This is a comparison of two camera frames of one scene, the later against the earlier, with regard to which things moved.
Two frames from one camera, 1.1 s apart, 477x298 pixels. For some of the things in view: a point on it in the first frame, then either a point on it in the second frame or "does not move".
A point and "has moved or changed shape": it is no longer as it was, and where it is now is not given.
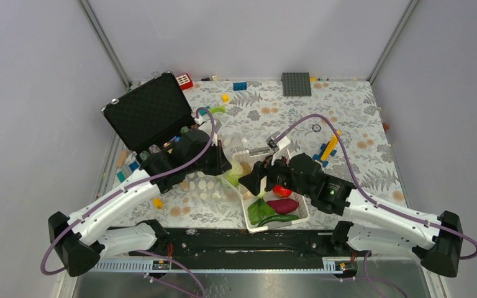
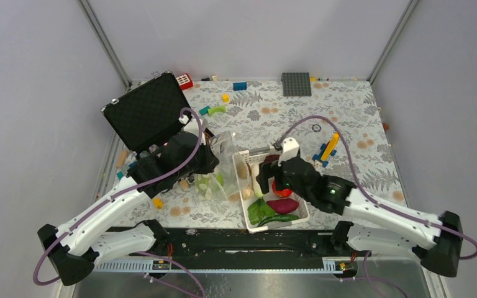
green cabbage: [236, 172] → [207, 185]
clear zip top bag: [223, 187] has moved or changed shape
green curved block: [223, 108] does not move
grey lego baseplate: [296, 84] does not move
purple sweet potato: [283, 205] does not move
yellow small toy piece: [158, 203] does not move
